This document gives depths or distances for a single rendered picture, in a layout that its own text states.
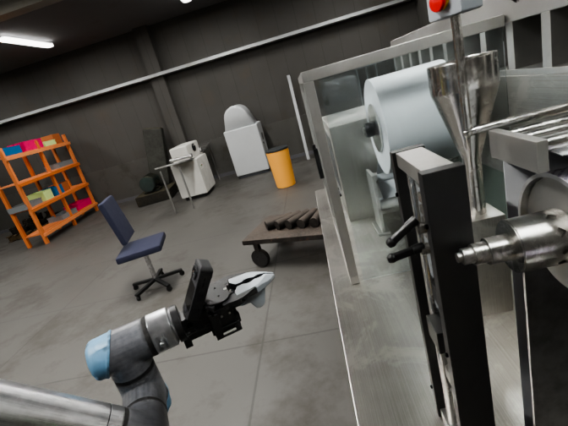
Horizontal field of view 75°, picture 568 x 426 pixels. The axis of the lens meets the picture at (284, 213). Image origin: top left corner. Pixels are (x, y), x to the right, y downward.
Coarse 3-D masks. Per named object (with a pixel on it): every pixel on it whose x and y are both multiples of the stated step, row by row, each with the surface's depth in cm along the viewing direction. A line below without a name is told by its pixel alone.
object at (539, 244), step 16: (512, 224) 42; (528, 224) 41; (544, 224) 41; (560, 224) 40; (528, 240) 40; (544, 240) 40; (560, 240) 40; (528, 256) 40; (544, 256) 40; (560, 256) 40
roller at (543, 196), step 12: (540, 180) 45; (552, 180) 42; (540, 192) 45; (552, 192) 43; (564, 192) 41; (528, 204) 48; (540, 204) 46; (552, 204) 43; (564, 204) 41; (564, 264) 44; (564, 276) 45
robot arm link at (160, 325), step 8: (160, 312) 69; (168, 312) 69; (152, 320) 67; (160, 320) 67; (168, 320) 68; (152, 328) 67; (160, 328) 67; (168, 328) 67; (152, 336) 66; (160, 336) 67; (168, 336) 67; (176, 336) 68; (160, 344) 66; (168, 344) 68; (176, 344) 69; (160, 352) 68
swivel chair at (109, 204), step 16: (112, 208) 375; (112, 224) 361; (128, 224) 399; (128, 240) 378; (144, 240) 388; (160, 240) 374; (128, 256) 357; (144, 256) 380; (160, 272) 406; (176, 272) 398; (144, 288) 376
